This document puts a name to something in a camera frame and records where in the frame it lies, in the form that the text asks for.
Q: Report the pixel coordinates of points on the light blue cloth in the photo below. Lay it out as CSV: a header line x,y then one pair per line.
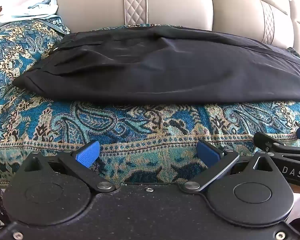
x,y
27,10

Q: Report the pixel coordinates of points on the beige leather sofa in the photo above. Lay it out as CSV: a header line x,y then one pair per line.
x,y
177,2

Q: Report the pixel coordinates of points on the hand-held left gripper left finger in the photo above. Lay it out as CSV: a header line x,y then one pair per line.
x,y
88,153

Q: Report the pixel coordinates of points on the blue paisley blanket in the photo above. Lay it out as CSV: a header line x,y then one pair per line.
x,y
140,126

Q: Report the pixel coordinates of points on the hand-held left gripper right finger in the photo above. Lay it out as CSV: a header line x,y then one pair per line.
x,y
208,153

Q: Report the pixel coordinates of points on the black pants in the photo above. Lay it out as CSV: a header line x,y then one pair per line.
x,y
152,67

